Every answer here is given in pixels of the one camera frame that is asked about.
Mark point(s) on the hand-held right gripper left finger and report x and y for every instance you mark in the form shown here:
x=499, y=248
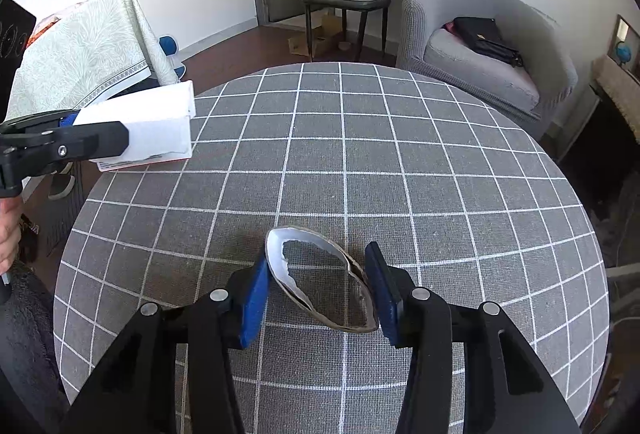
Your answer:
x=252, y=299

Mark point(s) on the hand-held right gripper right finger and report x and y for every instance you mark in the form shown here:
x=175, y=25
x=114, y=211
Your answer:
x=382, y=294

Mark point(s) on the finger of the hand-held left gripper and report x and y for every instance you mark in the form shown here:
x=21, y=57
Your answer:
x=69, y=119
x=100, y=139

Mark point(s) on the red and white cardboard box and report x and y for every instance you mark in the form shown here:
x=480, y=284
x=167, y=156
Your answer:
x=160, y=129

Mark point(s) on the person's left hand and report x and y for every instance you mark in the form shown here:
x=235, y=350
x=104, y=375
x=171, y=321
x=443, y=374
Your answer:
x=9, y=234

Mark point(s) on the orange printed box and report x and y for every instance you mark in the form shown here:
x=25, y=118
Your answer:
x=47, y=22

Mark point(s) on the grey slipper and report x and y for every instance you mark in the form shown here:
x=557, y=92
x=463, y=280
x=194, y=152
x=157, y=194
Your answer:
x=61, y=184

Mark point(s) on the green patterned cloth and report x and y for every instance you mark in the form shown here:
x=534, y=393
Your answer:
x=90, y=49

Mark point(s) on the round table, grey checked cloth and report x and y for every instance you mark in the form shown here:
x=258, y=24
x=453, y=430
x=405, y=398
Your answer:
x=400, y=194

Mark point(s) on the blue plastic object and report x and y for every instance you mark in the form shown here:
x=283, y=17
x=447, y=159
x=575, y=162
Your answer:
x=169, y=45

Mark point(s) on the person's dark clothing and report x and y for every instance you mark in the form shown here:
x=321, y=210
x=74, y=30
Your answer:
x=25, y=339

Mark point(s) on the grey armchair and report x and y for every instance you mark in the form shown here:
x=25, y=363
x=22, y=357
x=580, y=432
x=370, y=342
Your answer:
x=500, y=89

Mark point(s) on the brown cardboard box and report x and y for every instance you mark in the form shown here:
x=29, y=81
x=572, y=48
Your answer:
x=322, y=39

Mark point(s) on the pink cloth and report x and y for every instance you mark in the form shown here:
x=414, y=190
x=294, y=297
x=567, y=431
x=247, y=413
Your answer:
x=449, y=28

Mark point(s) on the black bag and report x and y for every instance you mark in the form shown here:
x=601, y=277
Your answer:
x=482, y=34

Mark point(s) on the cream fringed desk cloth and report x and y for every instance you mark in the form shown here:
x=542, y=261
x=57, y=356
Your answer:
x=620, y=84

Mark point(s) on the small blue globe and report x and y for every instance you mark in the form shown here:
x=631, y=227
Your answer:
x=625, y=53

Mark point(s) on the framed picture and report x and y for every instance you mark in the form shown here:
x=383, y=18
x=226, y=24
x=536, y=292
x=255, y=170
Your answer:
x=620, y=28

